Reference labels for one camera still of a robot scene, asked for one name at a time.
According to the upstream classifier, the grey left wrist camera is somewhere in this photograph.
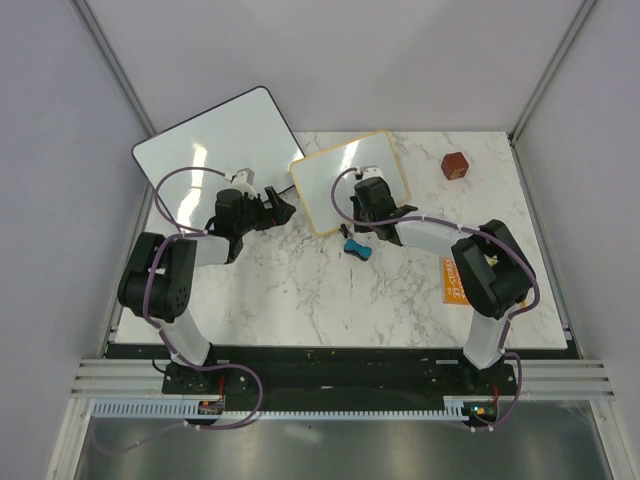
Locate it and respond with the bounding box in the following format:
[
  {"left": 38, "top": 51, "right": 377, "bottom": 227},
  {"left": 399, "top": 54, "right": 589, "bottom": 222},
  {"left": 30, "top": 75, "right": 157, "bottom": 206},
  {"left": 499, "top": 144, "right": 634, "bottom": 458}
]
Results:
[{"left": 232, "top": 168, "right": 255, "bottom": 187}]

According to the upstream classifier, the red wooden cube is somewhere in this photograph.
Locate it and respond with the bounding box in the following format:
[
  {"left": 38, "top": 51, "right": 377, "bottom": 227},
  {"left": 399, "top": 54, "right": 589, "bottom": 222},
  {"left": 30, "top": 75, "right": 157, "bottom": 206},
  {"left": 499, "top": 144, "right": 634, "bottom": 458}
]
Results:
[{"left": 441, "top": 152, "right": 469, "bottom": 180}]

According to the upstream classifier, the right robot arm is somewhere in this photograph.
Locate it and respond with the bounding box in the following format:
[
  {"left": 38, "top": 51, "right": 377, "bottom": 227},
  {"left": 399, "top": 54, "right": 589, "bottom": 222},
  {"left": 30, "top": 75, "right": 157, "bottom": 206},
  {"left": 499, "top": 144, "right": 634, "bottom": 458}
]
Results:
[{"left": 350, "top": 173, "right": 540, "bottom": 394}]

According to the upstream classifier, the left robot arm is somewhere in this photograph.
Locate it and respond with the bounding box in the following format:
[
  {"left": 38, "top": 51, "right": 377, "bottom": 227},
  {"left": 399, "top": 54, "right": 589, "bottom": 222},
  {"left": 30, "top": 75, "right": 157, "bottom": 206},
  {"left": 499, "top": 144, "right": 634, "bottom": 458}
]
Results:
[{"left": 117, "top": 186, "right": 296, "bottom": 393}]

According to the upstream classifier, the large black framed whiteboard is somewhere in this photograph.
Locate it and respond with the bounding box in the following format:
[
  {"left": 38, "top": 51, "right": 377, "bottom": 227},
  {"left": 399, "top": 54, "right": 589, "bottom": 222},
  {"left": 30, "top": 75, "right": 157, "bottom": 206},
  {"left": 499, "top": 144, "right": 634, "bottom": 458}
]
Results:
[{"left": 132, "top": 86, "right": 303, "bottom": 225}]

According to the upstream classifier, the yellow framed small whiteboard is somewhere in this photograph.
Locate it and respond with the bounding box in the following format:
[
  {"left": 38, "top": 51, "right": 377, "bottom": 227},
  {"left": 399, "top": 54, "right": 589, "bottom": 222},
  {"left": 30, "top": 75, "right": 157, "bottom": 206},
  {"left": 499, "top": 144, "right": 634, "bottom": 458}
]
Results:
[{"left": 289, "top": 130, "right": 411, "bottom": 236}]

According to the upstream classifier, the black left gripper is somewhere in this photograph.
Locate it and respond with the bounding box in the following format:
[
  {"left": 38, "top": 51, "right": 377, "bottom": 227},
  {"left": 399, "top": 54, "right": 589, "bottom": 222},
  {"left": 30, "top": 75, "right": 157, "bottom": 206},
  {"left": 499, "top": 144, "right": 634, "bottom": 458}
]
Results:
[{"left": 236, "top": 187, "right": 295, "bottom": 236}]

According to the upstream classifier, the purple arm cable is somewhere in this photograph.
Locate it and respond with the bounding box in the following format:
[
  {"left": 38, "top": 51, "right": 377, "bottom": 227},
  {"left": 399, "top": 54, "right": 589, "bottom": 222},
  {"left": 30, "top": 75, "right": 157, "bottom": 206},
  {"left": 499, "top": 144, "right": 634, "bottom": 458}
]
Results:
[
  {"left": 92, "top": 167, "right": 264, "bottom": 455},
  {"left": 332, "top": 167, "right": 540, "bottom": 434}
]

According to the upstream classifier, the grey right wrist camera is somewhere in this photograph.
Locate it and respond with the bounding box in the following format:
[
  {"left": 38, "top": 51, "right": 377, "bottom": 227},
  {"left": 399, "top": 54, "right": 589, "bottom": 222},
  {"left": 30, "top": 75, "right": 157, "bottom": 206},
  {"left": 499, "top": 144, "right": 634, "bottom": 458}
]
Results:
[{"left": 354, "top": 166, "right": 384, "bottom": 181}]

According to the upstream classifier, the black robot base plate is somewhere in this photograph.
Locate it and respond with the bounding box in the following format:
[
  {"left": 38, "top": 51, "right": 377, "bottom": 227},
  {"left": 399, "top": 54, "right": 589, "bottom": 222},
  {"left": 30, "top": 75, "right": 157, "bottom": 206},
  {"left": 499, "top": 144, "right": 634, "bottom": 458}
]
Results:
[{"left": 162, "top": 347, "right": 517, "bottom": 413}]

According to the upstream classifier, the blue whiteboard eraser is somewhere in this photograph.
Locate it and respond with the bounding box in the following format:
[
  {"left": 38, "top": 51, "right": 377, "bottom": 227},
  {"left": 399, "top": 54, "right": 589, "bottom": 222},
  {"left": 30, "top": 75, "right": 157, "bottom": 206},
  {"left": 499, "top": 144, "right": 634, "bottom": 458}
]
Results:
[{"left": 343, "top": 238, "right": 372, "bottom": 261}]

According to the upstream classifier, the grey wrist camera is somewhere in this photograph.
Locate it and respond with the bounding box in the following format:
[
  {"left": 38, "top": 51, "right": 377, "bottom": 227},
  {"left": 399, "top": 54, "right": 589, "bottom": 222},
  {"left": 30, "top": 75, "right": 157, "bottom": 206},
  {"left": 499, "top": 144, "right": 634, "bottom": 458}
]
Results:
[
  {"left": 232, "top": 168, "right": 255, "bottom": 187},
  {"left": 354, "top": 166, "right": 384, "bottom": 181}
]

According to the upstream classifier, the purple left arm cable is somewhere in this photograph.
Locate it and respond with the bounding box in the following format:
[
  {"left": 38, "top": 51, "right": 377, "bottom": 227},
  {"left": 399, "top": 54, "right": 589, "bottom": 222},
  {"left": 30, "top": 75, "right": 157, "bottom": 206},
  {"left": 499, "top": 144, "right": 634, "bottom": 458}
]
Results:
[{"left": 92, "top": 167, "right": 264, "bottom": 455}]

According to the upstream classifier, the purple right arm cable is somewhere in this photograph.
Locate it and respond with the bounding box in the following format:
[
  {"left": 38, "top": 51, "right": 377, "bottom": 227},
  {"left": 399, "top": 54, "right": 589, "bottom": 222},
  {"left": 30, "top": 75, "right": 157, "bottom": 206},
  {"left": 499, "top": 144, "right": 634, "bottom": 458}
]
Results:
[{"left": 332, "top": 167, "right": 540, "bottom": 434}]

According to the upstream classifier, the aluminium rail frame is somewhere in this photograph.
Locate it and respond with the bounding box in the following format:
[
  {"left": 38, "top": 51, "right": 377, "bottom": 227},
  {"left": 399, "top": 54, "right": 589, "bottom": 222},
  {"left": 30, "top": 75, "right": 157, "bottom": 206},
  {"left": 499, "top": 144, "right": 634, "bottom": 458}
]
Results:
[{"left": 44, "top": 0, "right": 626, "bottom": 480}]

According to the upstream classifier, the light blue cable duct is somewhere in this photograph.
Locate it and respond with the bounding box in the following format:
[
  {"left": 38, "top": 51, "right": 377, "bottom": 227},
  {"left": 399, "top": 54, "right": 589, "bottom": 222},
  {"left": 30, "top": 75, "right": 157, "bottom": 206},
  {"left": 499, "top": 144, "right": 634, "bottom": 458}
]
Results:
[{"left": 92, "top": 399, "right": 469, "bottom": 421}]

